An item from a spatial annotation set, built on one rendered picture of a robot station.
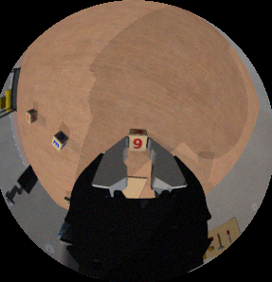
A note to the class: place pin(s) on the tan square mat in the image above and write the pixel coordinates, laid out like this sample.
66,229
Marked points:
134,187

